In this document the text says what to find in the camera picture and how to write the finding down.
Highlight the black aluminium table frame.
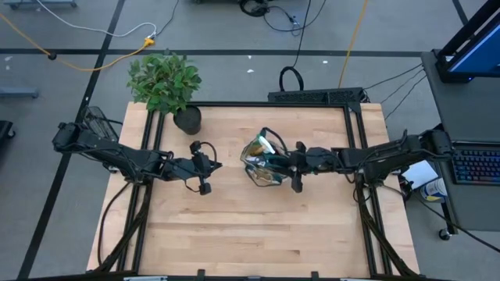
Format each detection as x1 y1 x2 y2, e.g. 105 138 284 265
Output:
93 100 423 281

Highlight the grey furniture base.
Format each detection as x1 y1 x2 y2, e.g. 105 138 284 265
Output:
0 86 40 99
3 0 78 9

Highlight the rgb keyboard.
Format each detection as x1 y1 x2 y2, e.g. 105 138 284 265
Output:
451 142 500 187

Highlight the white blue canister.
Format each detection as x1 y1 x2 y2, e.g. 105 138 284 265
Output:
420 177 449 204

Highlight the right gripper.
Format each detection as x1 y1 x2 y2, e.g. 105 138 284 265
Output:
275 140 342 194

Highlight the orange-yellow extension cord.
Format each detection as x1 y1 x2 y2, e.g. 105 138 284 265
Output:
0 12 156 73

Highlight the black plant pot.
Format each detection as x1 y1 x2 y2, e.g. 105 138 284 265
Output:
173 104 203 136

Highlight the black hanging cable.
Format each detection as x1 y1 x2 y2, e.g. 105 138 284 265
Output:
278 0 313 93

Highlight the cream green canvas garden bag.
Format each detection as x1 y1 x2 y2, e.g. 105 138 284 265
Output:
239 127 300 188

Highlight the black coiled cable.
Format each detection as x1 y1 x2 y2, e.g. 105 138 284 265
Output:
238 0 270 18

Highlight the black floor cable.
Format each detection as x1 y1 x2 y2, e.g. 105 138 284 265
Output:
155 0 181 37
263 0 328 37

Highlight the green white spray bottle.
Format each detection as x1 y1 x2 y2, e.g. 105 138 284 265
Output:
257 134 277 155

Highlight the grey equipment cart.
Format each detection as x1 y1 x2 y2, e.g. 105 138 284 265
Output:
420 50 500 242

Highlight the black wire mesh basket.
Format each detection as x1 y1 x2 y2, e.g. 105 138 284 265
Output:
80 105 120 144

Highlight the thin black cable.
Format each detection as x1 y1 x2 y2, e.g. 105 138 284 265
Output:
362 62 425 91
384 74 427 121
380 68 426 105

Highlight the yellow hanging cable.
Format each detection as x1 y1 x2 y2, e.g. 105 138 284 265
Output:
337 0 370 89

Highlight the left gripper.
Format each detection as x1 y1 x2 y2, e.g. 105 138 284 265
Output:
162 140 223 196

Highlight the white floor cable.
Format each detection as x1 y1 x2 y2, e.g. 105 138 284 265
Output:
34 0 158 39

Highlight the white paper sheet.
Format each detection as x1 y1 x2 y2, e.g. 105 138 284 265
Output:
401 159 441 191

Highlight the green leafy potted tree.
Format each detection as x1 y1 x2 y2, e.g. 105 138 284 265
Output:
127 52 203 116

